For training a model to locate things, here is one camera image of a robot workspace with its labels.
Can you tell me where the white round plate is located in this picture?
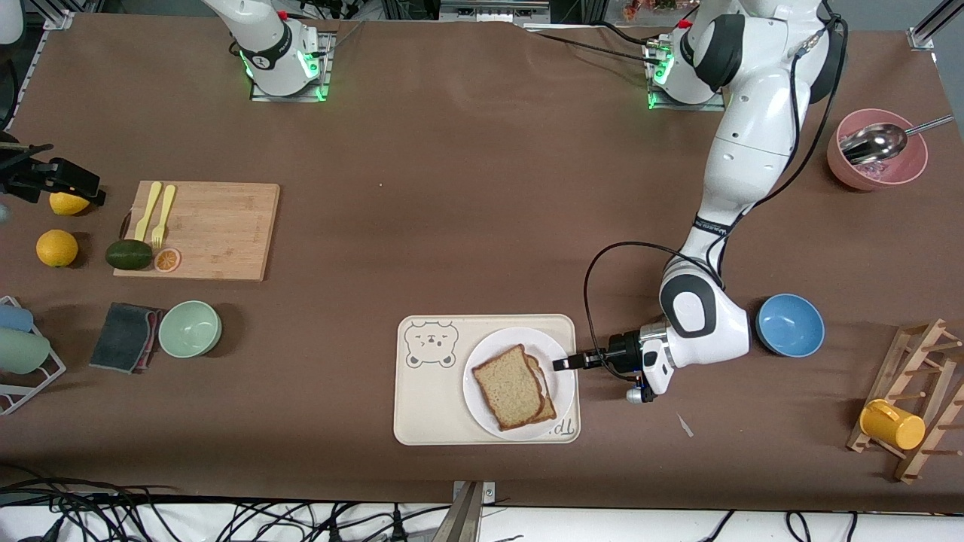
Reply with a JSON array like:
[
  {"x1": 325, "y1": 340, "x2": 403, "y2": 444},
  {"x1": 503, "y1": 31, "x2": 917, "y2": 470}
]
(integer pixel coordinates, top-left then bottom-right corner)
[{"x1": 462, "y1": 326, "x2": 578, "y2": 443}]

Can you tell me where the toast slice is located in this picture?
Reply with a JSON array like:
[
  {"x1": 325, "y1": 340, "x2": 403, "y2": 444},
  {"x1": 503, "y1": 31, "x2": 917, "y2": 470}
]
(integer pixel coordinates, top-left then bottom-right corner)
[{"x1": 526, "y1": 355, "x2": 559, "y2": 423}]

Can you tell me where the plain brown bread slice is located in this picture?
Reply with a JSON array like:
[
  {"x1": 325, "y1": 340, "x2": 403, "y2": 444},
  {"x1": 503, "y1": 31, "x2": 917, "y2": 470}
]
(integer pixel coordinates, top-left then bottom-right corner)
[{"x1": 471, "y1": 344, "x2": 548, "y2": 432}]

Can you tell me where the yellow lemon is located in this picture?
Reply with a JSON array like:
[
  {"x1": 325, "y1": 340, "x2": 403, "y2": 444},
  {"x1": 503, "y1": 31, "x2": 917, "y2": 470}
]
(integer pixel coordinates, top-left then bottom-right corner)
[{"x1": 49, "y1": 192, "x2": 93, "y2": 217}]

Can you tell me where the yellow plastic knife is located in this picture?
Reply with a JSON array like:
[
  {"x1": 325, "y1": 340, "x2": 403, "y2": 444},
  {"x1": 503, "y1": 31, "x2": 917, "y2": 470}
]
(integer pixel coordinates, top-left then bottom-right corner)
[{"x1": 134, "y1": 181, "x2": 163, "y2": 243}]

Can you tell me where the round orange-yellow citrus fruit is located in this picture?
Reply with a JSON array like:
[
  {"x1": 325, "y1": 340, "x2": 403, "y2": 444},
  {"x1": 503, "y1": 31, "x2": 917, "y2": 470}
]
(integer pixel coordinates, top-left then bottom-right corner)
[{"x1": 36, "y1": 229, "x2": 79, "y2": 268}]

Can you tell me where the dark green avocado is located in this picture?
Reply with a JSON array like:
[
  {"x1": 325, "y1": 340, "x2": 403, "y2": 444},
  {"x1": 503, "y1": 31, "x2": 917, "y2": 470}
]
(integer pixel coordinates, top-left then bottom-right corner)
[{"x1": 105, "y1": 239, "x2": 154, "y2": 271}]

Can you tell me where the yellow plastic fork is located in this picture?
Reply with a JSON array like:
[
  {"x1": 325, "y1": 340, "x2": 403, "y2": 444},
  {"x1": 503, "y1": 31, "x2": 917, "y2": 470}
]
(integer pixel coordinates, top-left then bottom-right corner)
[{"x1": 151, "y1": 185, "x2": 177, "y2": 249}]

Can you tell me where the wooden cutting board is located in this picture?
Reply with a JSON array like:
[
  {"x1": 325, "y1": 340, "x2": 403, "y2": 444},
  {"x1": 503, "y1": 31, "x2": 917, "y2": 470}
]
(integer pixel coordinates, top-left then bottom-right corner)
[{"x1": 113, "y1": 181, "x2": 281, "y2": 282}]

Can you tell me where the light blue cup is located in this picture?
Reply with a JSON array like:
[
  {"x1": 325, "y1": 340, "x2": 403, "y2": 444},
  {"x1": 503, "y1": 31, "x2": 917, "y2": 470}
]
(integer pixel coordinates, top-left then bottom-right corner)
[{"x1": 0, "y1": 303, "x2": 35, "y2": 333}]

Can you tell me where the grey folded cloth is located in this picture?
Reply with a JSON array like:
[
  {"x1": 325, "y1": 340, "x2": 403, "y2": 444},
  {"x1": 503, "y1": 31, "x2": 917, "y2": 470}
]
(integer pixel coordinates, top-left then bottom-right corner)
[{"x1": 89, "y1": 303, "x2": 160, "y2": 374}]

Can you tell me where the cream bear print tray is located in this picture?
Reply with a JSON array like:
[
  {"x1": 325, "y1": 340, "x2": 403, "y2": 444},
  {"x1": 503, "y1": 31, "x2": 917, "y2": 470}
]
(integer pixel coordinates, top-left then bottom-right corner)
[{"x1": 393, "y1": 314, "x2": 581, "y2": 446}]

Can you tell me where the pale green bowl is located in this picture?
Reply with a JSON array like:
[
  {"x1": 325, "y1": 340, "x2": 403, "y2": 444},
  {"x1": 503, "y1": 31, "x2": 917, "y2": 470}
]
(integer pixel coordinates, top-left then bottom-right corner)
[{"x1": 157, "y1": 300, "x2": 223, "y2": 359}]

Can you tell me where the pale green cup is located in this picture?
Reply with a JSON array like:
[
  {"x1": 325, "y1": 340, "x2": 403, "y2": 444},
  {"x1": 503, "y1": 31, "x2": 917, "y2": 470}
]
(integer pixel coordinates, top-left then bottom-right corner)
[{"x1": 0, "y1": 329, "x2": 52, "y2": 375}]

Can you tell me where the blue bowl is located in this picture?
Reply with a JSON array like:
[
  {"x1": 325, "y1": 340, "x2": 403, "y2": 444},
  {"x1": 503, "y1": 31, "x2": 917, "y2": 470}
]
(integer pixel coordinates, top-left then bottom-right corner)
[{"x1": 755, "y1": 294, "x2": 825, "y2": 358}]

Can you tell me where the yellow cup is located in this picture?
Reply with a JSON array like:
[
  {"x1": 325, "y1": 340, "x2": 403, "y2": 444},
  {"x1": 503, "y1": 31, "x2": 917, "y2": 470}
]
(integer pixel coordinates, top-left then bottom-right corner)
[{"x1": 859, "y1": 399, "x2": 926, "y2": 451}]

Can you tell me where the wooden cup rack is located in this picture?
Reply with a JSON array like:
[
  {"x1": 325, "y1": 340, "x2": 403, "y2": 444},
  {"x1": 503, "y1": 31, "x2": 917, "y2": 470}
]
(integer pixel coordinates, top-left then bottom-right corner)
[{"x1": 846, "y1": 318, "x2": 964, "y2": 484}]

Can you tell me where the metal scoop spoon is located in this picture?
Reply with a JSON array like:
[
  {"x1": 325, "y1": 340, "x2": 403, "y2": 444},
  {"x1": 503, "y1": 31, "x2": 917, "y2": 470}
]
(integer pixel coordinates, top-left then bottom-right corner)
[{"x1": 840, "y1": 115, "x2": 953, "y2": 165}]

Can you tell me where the pink bowl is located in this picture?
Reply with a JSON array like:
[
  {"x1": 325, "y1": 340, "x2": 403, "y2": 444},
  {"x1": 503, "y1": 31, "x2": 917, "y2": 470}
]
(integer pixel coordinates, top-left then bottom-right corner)
[{"x1": 827, "y1": 108, "x2": 929, "y2": 191}]

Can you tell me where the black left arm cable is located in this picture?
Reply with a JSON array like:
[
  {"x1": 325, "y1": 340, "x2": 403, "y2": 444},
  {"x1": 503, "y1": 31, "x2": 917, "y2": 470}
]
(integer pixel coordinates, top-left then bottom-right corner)
[{"x1": 583, "y1": 14, "x2": 850, "y2": 382}]

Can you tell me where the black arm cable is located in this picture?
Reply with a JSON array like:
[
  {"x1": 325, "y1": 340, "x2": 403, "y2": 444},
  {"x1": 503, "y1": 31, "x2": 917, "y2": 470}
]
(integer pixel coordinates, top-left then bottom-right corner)
[
  {"x1": 0, "y1": 54, "x2": 20, "y2": 135},
  {"x1": 583, "y1": 14, "x2": 850, "y2": 382}
]

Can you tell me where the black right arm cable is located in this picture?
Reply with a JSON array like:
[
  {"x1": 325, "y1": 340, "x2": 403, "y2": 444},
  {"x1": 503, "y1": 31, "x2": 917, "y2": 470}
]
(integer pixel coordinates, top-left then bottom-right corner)
[{"x1": 0, "y1": 54, "x2": 20, "y2": 135}]

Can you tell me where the white wire rack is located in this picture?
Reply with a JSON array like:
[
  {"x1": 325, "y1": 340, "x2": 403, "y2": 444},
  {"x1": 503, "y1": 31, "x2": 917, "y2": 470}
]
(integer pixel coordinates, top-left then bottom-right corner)
[{"x1": 0, "y1": 295, "x2": 67, "y2": 416}]

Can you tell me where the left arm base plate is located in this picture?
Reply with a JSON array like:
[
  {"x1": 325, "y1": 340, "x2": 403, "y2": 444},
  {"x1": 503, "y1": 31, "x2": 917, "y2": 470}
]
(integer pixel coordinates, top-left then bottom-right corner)
[{"x1": 645, "y1": 38, "x2": 728, "y2": 112}]

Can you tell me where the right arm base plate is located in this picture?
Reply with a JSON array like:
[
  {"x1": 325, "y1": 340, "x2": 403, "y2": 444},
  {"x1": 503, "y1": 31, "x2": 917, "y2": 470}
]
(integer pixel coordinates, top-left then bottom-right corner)
[{"x1": 250, "y1": 29, "x2": 334, "y2": 103}]

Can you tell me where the black table cable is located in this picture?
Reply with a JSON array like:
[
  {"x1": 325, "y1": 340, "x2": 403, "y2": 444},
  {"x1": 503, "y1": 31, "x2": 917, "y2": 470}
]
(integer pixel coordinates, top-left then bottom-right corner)
[{"x1": 527, "y1": 27, "x2": 665, "y2": 67}]

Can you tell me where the black floor cable bundle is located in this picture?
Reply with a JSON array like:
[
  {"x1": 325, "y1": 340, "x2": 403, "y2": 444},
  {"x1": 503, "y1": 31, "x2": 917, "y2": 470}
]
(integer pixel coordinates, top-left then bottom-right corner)
[{"x1": 0, "y1": 476, "x2": 453, "y2": 542}]

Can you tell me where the aluminium frame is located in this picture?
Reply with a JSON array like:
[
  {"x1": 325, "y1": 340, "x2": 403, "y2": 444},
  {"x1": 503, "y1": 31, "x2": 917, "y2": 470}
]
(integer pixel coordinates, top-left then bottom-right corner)
[{"x1": 380, "y1": 0, "x2": 607, "y2": 29}]

